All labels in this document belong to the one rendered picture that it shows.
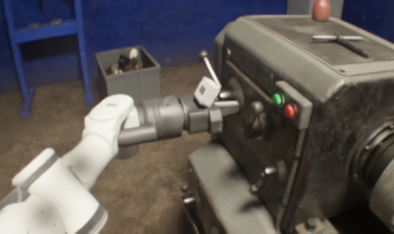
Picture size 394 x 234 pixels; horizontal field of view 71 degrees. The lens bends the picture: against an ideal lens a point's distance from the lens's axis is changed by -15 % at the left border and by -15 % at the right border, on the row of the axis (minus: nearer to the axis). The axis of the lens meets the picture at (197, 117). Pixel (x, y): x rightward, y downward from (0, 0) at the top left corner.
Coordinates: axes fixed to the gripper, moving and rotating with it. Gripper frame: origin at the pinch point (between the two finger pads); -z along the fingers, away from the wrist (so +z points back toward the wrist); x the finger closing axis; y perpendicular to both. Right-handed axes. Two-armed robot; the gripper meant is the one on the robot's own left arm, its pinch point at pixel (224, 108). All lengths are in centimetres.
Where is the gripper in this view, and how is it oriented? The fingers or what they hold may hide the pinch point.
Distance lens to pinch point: 71.3
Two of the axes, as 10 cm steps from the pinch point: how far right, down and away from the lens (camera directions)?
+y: 0.1, -8.5, -5.2
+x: 3.2, 5.0, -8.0
